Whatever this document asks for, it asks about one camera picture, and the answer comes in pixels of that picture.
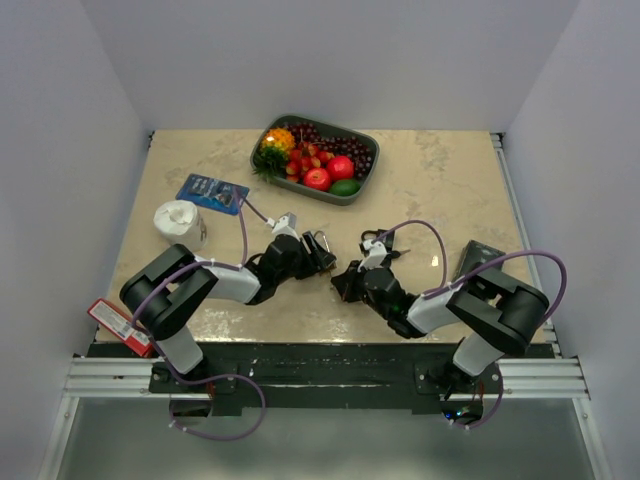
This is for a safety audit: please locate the brass padlock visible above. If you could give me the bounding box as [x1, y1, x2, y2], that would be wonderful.
[315, 230, 337, 272]

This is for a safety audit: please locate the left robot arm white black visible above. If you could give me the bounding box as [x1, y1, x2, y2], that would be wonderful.
[119, 231, 336, 392]

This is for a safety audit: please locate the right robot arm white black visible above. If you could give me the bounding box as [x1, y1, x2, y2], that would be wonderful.
[331, 261, 549, 393]

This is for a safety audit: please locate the black headed key bunch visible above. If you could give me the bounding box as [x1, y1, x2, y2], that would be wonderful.
[388, 249, 410, 260]

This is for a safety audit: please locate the black padlock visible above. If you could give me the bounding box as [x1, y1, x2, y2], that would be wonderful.
[360, 229, 395, 251]

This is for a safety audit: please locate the green avocado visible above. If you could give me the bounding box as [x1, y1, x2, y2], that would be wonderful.
[329, 178, 361, 197]

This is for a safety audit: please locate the red apple front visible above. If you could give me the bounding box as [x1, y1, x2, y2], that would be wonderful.
[303, 167, 332, 192]

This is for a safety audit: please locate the red apple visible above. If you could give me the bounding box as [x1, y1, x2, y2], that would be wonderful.
[326, 156, 355, 182]
[303, 167, 332, 192]

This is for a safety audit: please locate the red apple back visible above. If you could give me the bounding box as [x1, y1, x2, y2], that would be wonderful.
[326, 156, 355, 182]

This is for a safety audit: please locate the blue card package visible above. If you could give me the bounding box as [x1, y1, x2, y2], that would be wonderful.
[175, 173, 250, 216]

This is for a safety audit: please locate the red cherry cluster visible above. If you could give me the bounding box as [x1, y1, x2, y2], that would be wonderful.
[284, 141, 335, 182]

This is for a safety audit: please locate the green black box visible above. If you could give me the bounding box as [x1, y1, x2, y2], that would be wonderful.
[452, 240, 505, 280]

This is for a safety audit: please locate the dark grape bunch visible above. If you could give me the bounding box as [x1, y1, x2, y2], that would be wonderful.
[283, 121, 375, 180]

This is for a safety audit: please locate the white paper roll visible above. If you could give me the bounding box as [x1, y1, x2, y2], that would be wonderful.
[153, 200, 207, 252]

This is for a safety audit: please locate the orange pineapple toy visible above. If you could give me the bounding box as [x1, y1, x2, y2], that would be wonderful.
[260, 128, 297, 154]

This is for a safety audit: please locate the red box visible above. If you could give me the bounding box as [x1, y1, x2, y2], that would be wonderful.
[87, 298, 153, 358]

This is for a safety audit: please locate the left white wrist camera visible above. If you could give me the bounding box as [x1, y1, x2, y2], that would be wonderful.
[269, 212, 298, 239]

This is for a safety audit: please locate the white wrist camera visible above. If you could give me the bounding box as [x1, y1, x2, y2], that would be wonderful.
[269, 212, 298, 239]
[358, 239, 387, 271]

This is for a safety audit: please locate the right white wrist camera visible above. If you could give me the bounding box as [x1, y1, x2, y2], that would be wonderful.
[358, 239, 387, 271]

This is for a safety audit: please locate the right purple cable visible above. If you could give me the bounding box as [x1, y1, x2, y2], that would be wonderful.
[372, 219, 571, 431]

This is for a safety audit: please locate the purple cable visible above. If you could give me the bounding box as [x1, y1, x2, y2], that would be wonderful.
[130, 194, 281, 442]
[372, 219, 571, 431]

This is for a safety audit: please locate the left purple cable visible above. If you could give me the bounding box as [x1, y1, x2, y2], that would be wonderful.
[130, 194, 281, 442]

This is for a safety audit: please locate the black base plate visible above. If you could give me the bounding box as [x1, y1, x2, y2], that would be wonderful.
[87, 341, 556, 417]

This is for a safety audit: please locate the aluminium frame rail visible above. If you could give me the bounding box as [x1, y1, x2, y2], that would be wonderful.
[490, 133, 589, 400]

